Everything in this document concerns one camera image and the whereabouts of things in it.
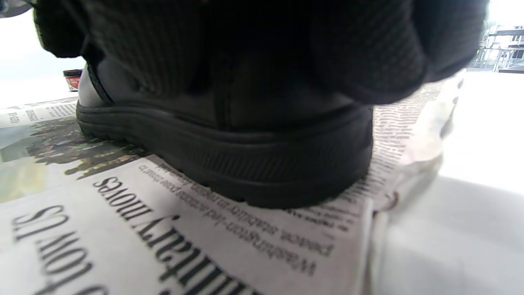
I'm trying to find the newspaper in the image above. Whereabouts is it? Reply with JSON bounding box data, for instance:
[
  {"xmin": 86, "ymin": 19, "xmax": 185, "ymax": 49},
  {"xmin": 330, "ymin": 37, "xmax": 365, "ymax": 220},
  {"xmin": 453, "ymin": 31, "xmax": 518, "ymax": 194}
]
[{"xmin": 0, "ymin": 70, "xmax": 467, "ymax": 295}]

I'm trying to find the black leather shoe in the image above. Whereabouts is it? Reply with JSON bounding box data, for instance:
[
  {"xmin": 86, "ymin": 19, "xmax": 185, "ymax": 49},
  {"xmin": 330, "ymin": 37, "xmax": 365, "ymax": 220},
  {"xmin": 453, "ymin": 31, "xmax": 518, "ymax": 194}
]
[{"xmin": 76, "ymin": 53, "xmax": 374, "ymax": 209}]

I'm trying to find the black shoe polish jar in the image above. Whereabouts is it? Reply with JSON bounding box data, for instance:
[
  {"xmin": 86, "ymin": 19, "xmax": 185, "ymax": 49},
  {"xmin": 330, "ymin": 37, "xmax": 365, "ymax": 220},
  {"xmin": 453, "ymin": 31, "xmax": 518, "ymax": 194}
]
[{"xmin": 63, "ymin": 69, "xmax": 83, "ymax": 92}]

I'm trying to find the metal rack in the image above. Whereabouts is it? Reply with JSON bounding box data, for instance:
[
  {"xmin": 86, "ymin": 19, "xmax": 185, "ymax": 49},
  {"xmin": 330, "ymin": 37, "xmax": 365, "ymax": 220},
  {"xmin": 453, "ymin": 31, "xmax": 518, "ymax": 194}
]
[{"xmin": 469, "ymin": 25, "xmax": 524, "ymax": 74}]

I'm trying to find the person's right hand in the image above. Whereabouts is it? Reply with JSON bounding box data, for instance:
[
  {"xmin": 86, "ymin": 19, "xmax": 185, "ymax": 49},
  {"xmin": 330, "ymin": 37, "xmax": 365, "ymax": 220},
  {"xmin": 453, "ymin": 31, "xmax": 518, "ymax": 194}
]
[{"xmin": 34, "ymin": 0, "xmax": 490, "ymax": 105}]

